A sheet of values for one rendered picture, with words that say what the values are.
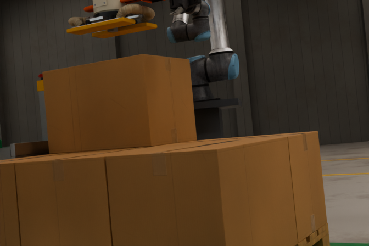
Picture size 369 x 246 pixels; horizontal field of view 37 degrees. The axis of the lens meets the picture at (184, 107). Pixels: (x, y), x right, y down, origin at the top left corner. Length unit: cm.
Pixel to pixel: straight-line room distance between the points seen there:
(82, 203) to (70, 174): 10
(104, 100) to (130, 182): 86
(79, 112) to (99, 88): 16
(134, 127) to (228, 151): 88
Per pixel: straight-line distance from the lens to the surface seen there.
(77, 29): 273
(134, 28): 278
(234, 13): 1161
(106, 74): 253
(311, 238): 231
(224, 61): 331
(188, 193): 163
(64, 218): 192
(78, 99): 264
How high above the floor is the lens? 61
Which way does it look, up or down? 2 degrees up
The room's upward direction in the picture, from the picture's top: 5 degrees counter-clockwise
